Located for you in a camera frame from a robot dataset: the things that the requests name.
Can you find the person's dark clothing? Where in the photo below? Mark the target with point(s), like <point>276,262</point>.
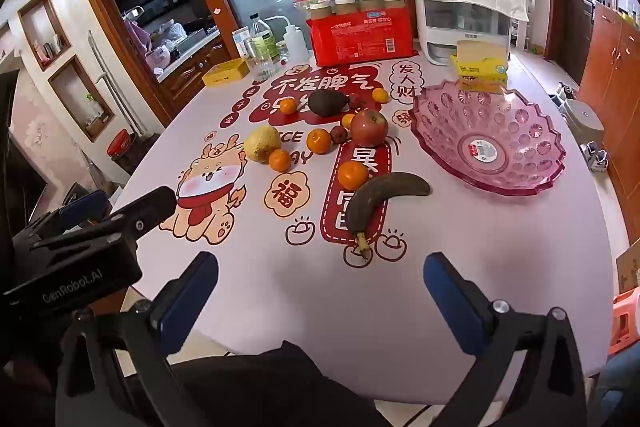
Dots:
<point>280,382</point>

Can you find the wooden wall cabinets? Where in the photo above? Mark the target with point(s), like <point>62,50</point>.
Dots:
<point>615,87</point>

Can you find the red date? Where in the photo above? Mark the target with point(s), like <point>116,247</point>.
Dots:
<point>339,134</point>
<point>356,100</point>

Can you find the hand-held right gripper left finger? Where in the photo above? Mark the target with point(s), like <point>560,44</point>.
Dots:
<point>190,294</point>

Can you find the clear glass cup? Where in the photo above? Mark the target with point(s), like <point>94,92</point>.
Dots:
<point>260,69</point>

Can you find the yellow pear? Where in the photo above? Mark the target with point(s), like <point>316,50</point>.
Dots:
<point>260,142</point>

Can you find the dark avocado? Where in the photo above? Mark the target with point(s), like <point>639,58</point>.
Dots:
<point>325,103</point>

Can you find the red apple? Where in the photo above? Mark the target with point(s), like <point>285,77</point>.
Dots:
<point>369,129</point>

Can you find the clear plastic bottle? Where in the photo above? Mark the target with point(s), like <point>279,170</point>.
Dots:
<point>261,37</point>

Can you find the red disposable cup package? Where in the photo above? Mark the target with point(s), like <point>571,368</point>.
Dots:
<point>360,42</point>

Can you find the pink printed tablecloth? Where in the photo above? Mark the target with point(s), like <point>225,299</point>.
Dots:
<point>450,247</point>

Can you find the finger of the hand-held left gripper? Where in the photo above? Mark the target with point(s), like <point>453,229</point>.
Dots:
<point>85,207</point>
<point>145,212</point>

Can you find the dark television screen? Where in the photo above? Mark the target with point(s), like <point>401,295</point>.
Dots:
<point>20,167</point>

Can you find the pink plastic bag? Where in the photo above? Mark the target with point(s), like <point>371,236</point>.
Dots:
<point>137,32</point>

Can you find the small kumquat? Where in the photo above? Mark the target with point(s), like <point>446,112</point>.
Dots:
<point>380,95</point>
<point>346,120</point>

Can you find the large wall niche shelf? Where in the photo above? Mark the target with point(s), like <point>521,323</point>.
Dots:
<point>80,99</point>

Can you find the wooden kitchen counter cabinet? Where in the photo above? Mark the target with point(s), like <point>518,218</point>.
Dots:
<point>190,67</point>

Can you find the mandarin orange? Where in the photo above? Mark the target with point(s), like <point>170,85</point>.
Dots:
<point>279,160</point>
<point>352,174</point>
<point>319,141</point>
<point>287,106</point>

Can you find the cardboard box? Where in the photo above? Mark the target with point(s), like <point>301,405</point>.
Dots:
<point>629,267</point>

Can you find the yellow tissue pack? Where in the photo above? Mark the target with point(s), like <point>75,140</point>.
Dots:
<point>480,69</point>

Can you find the grey white round stool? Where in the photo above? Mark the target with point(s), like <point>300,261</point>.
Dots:
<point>585,119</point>

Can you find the overripe dark banana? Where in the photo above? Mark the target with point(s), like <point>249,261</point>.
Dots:
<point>380,198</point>

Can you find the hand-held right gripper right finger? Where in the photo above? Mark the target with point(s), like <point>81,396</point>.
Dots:
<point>455,304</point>

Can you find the orange plastic stool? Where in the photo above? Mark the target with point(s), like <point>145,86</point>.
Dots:
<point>625,317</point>

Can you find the small white carton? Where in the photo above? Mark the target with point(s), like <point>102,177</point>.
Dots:
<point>240,39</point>

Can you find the silver wall pipe rail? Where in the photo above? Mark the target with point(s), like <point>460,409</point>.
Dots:
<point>107,74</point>

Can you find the pink plastic fruit bowl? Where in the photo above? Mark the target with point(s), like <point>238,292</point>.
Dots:
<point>450,142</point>

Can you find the yellow flat box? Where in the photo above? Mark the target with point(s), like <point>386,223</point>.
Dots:
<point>225,74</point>

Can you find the white squeeze bottle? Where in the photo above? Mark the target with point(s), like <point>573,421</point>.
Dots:
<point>295,49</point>

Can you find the small wall niche shelf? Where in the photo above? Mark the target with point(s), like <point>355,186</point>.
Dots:
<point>42,32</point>

